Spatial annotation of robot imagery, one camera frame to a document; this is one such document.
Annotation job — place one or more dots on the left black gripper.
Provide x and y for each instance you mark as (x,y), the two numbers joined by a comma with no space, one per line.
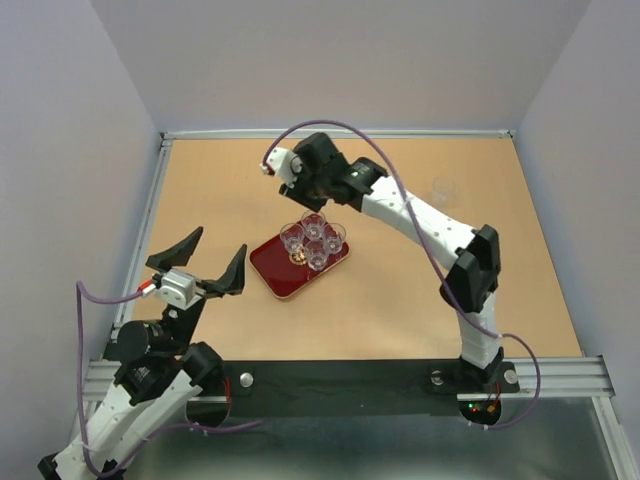
(232,279)

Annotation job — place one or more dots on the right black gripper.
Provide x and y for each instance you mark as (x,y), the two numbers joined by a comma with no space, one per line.
(298,192)

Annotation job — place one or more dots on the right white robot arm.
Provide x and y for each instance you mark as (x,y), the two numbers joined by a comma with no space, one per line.
(467,260)

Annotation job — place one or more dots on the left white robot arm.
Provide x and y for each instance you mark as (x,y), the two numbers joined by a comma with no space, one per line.
(160,367)

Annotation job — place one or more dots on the red lacquer tray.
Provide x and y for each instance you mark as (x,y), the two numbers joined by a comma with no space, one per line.
(286,274)

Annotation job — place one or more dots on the clear glass right group back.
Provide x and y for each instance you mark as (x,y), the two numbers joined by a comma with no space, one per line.
(443,191)

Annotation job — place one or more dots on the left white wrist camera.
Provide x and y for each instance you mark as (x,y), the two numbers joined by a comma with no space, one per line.
(176,288)

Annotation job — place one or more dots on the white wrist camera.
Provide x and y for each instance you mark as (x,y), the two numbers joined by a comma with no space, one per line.
(176,288)
(283,163)

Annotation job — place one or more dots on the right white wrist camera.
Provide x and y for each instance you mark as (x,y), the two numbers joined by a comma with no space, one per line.
(283,163)

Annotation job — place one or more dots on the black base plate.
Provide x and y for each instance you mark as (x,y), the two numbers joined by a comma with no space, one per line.
(314,388)

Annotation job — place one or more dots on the aluminium table frame rail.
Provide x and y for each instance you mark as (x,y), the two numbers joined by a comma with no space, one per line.
(382,302)

